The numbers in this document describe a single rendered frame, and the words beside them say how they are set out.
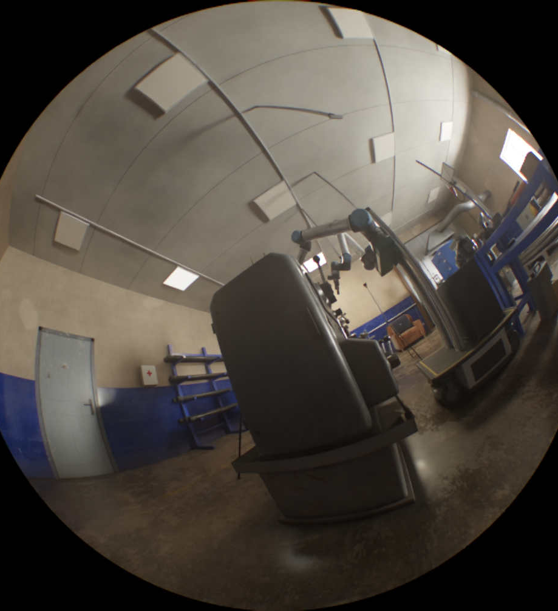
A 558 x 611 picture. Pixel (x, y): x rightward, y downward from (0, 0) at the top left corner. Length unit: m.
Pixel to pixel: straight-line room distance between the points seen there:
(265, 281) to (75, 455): 3.30
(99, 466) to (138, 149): 4.12
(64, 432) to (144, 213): 3.37
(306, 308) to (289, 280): 0.13
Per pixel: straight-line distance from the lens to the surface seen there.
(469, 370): 1.45
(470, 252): 2.02
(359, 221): 1.35
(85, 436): 3.29
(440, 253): 2.67
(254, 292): 0.73
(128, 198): 2.98
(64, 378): 3.35
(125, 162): 2.81
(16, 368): 3.56
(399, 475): 0.87
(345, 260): 1.87
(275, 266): 0.72
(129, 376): 3.57
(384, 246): 1.42
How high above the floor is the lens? 0.79
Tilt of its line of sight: 23 degrees up
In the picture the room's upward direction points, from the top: 24 degrees counter-clockwise
